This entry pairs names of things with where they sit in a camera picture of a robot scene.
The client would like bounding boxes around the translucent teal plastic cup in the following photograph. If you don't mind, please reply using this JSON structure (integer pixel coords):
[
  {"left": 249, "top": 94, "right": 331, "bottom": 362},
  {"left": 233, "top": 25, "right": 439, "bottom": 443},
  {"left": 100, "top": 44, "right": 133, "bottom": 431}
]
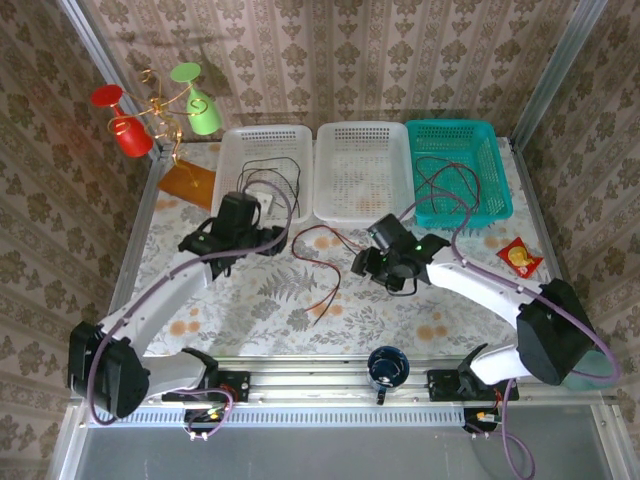
[{"left": 567, "top": 349, "right": 615, "bottom": 394}]

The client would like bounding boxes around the aluminium frame post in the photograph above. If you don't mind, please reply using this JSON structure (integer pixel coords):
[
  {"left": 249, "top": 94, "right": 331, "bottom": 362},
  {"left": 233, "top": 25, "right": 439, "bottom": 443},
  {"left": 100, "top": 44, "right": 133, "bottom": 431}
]
[
  {"left": 510, "top": 0, "right": 610, "bottom": 151},
  {"left": 54, "top": 0, "right": 169, "bottom": 162}
]

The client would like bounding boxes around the white perforated plastic basket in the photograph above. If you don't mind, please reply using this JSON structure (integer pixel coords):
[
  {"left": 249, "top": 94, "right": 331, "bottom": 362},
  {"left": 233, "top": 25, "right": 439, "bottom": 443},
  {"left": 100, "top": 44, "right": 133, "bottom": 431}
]
[
  {"left": 210, "top": 124, "right": 314, "bottom": 227},
  {"left": 312, "top": 121, "right": 417, "bottom": 230}
]

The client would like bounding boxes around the red snack packet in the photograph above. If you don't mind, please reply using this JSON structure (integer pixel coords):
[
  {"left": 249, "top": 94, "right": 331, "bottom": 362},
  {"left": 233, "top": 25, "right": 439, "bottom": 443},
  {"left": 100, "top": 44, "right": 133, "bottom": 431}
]
[{"left": 495, "top": 237, "right": 545, "bottom": 279}]

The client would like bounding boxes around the gold wire glass stand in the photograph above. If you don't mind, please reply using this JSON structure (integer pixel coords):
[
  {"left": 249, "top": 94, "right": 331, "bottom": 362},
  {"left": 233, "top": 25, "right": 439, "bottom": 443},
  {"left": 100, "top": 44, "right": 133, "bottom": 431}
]
[{"left": 122, "top": 68, "right": 217, "bottom": 210}]

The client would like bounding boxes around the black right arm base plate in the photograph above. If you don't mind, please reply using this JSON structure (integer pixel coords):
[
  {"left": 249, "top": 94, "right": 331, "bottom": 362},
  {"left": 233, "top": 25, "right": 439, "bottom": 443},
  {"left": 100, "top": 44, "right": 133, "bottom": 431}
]
[{"left": 427, "top": 368, "right": 520, "bottom": 402}]

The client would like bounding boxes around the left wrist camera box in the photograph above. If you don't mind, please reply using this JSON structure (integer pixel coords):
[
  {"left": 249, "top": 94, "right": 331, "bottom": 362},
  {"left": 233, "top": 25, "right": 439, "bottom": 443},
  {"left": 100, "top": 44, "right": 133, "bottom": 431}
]
[{"left": 244, "top": 182, "right": 276, "bottom": 216}]

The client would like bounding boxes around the thin black cable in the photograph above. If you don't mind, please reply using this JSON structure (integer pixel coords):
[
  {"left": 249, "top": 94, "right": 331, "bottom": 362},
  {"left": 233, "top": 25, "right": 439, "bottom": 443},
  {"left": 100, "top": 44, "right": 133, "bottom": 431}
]
[{"left": 236, "top": 156, "right": 302, "bottom": 211}]

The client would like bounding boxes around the grey metal shelf panel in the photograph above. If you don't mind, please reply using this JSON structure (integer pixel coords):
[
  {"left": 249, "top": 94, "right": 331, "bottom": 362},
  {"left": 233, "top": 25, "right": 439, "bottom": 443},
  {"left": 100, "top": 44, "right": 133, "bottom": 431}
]
[{"left": 47, "top": 404, "right": 640, "bottom": 480}]

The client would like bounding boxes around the dark red cable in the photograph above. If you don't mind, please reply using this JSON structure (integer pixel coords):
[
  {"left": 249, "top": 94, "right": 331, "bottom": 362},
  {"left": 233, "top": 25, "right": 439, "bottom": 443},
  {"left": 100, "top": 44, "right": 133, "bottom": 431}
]
[{"left": 414, "top": 162, "right": 482, "bottom": 221}]

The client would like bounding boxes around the teal perforated plastic basket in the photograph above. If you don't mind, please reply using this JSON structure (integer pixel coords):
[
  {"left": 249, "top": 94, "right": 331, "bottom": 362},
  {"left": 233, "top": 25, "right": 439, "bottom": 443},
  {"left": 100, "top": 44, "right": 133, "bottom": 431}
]
[{"left": 403, "top": 119, "right": 515, "bottom": 230}]

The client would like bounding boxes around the white slotted cable duct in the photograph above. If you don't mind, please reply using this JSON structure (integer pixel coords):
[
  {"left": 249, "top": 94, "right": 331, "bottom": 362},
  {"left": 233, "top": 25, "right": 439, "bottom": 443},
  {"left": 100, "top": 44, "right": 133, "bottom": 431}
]
[{"left": 87, "top": 405, "right": 469, "bottom": 429}]

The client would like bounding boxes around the thin dark cable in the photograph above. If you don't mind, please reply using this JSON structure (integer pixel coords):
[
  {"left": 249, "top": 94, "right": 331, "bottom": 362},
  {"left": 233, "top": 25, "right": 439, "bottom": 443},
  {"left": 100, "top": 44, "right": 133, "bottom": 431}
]
[{"left": 414, "top": 156, "right": 484, "bottom": 216}]

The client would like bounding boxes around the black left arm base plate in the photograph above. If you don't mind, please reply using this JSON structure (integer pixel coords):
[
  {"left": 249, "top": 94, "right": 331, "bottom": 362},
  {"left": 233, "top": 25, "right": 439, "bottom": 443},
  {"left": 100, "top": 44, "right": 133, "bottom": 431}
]
[{"left": 160, "top": 370, "right": 251, "bottom": 404}]

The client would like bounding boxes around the floral tablecloth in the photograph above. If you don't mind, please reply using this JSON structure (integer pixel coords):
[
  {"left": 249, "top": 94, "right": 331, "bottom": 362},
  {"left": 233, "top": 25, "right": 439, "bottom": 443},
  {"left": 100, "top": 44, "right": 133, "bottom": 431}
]
[{"left": 132, "top": 142, "right": 559, "bottom": 359}]

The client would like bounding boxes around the green plastic wine glass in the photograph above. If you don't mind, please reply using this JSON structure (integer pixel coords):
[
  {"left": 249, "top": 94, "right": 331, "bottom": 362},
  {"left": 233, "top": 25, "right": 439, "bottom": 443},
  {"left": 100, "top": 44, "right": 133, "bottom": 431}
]
[{"left": 169, "top": 62, "right": 222, "bottom": 136}]

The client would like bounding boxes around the black connector block with wires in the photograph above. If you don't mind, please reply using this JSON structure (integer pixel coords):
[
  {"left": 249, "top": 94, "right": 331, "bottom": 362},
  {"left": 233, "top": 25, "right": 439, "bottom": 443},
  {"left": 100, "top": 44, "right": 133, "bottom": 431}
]
[
  {"left": 463, "top": 407, "right": 507, "bottom": 437},
  {"left": 183, "top": 407, "right": 227, "bottom": 442}
]

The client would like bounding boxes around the red plastic wine glass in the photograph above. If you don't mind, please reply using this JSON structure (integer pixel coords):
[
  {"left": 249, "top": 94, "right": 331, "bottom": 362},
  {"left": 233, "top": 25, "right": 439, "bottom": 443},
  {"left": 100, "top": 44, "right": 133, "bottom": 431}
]
[{"left": 89, "top": 84, "right": 155, "bottom": 159}]

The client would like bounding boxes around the aluminium mounting rail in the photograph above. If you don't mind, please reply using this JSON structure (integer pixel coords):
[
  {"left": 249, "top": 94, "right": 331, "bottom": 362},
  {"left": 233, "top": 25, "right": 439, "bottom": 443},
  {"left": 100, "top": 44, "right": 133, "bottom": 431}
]
[{"left": 69, "top": 355, "right": 619, "bottom": 407}]

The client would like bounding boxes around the aluminium table side rail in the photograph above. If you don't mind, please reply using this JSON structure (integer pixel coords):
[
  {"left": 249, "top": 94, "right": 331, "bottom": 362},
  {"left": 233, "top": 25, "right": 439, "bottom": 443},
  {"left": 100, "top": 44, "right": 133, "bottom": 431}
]
[
  {"left": 499, "top": 135, "right": 576, "bottom": 301},
  {"left": 92, "top": 158, "right": 169, "bottom": 369}
]

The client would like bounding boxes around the dark blue mug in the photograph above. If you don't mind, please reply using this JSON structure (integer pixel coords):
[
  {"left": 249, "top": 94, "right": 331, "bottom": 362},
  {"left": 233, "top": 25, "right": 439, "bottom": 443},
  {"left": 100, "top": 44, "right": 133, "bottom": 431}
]
[{"left": 367, "top": 347, "right": 411, "bottom": 406}]

